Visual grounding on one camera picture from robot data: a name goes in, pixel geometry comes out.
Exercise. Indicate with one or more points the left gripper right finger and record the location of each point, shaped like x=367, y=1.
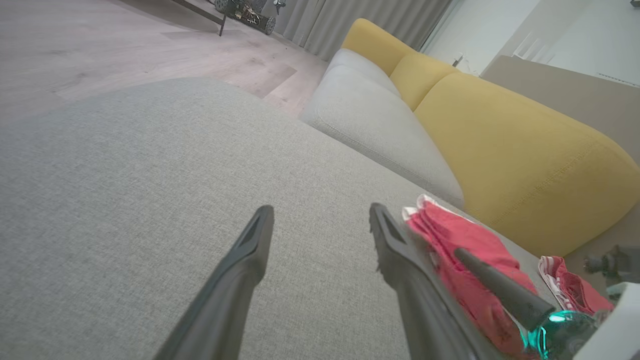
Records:
x=425, y=310

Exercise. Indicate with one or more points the short grey seat cushion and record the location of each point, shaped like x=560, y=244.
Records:
x=357, y=62

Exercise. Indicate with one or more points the red white basketball jersey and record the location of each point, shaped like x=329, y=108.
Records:
x=580, y=292

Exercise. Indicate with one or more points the red mesh shorts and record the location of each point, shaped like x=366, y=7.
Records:
x=465, y=232

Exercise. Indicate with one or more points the big yellow back cushion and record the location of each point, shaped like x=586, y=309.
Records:
x=525, y=165

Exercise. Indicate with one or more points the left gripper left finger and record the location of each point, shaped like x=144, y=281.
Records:
x=225, y=300

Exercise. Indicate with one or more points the grey curtain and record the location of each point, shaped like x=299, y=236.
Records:
x=350, y=20

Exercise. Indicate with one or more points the large grey sofa seat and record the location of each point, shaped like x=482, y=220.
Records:
x=150, y=175

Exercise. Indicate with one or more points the long grey seat cushion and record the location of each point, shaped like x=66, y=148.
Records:
x=370, y=130

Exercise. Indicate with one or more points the yellow sofa end cushion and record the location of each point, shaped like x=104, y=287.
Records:
x=372, y=42

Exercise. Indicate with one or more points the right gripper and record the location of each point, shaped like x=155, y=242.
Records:
x=615, y=330

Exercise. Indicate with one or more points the grey table black legs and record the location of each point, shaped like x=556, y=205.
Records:
x=200, y=11

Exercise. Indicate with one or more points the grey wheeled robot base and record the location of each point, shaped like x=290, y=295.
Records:
x=250, y=15

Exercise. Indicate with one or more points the medium yellow back cushion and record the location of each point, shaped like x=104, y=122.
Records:
x=420, y=77

